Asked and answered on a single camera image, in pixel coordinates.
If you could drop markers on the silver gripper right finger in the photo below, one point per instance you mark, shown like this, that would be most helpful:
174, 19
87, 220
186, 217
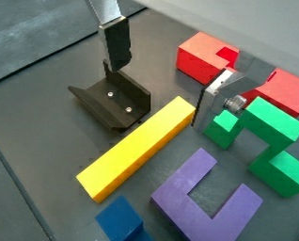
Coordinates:
225, 92

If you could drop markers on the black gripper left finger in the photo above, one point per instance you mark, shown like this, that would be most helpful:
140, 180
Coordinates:
114, 30

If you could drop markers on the purple U-shaped block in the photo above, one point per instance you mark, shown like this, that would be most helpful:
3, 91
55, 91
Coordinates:
203, 213

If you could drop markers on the black angled fixture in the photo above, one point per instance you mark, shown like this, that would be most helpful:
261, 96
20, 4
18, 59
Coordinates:
116, 100

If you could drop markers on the green zigzag block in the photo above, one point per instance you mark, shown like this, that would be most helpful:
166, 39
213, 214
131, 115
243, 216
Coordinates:
277, 128

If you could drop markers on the yellow long block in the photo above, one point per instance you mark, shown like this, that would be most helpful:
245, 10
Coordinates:
107, 173

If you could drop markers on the blue U-shaped block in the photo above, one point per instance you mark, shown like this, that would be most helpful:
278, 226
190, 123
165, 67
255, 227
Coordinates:
122, 223

